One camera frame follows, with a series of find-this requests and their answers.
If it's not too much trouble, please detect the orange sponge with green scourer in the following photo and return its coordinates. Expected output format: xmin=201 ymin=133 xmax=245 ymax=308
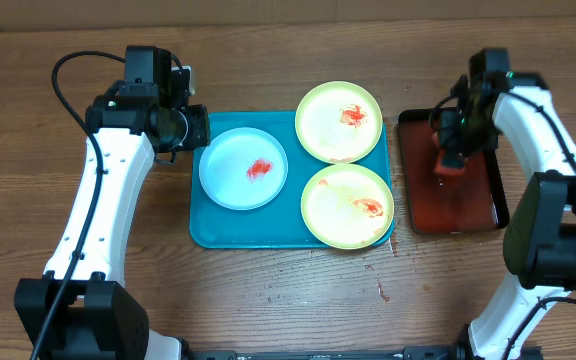
xmin=432 ymin=132 xmax=467 ymax=176

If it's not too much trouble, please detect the white plate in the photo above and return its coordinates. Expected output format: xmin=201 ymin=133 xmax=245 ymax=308
xmin=199 ymin=127 xmax=288 ymax=210

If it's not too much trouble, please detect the yellow plate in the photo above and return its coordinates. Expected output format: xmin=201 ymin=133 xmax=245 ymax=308
xmin=300 ymin=164 xmax=395 ymax=250
xmin=295 ymin=81 xmax=383 ymax=164

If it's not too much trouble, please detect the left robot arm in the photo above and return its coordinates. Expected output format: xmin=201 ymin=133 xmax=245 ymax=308
xmin=14 ymin=95 xmax=210 ymax=359

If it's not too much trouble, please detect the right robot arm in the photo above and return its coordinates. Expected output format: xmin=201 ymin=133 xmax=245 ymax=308
xmin=429 ymin=71 xmax=576 ymax=359

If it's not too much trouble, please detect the black tray with red inside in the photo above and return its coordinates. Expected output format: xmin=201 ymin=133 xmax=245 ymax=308
xmin=397 ymin=109 xmax=510 ymax=235

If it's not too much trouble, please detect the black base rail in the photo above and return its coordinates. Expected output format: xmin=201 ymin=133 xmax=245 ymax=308
xmin=185 ymin=345 xmax=474 ymax=360

